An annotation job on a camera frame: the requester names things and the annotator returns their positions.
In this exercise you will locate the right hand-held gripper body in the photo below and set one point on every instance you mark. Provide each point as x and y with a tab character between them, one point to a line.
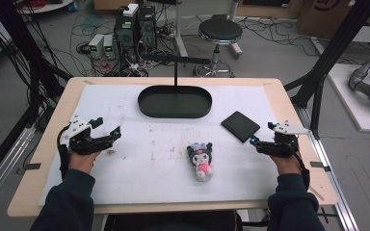
285	138

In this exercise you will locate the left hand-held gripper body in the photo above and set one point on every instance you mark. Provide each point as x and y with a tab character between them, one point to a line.
77	130

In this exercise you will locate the black-hooded plush toy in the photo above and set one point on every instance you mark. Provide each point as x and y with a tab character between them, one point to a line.
200	160

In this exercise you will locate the black oval tray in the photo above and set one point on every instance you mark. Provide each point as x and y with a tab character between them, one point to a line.
175	102

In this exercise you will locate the person's right hand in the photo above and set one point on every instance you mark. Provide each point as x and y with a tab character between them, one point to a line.
285	164

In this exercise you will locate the person's left hand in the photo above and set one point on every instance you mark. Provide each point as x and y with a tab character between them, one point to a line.
83	161

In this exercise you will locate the black square pad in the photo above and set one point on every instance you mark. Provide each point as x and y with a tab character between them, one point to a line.
240	126

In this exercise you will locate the black tape strip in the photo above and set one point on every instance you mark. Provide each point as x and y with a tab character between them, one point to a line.
318	165
32	166

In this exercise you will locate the wooden table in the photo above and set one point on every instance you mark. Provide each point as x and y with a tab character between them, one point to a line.
302	189

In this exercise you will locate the white table mat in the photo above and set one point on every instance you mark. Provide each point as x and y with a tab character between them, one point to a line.
160	179

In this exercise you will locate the white board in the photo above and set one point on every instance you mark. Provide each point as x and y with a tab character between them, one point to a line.
350	99

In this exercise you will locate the grey power supply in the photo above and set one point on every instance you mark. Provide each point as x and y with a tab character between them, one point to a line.
96	45
109	46

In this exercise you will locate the black computer tower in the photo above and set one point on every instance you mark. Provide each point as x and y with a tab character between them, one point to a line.
126	37
147	27

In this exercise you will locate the black T-shaped stand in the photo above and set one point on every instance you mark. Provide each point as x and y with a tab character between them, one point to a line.
175	60

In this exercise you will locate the black round stool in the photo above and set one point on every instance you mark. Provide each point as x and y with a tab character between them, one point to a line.
220	31

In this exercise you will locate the white box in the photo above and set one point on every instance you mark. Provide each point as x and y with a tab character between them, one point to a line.
130	9

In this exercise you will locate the white desk leg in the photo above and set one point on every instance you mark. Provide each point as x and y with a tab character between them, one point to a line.
180	32

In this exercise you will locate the cardboard box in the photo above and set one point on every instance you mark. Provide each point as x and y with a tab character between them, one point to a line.
334	16

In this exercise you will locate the aluminium rail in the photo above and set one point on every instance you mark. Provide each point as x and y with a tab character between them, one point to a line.
337	186
3	170

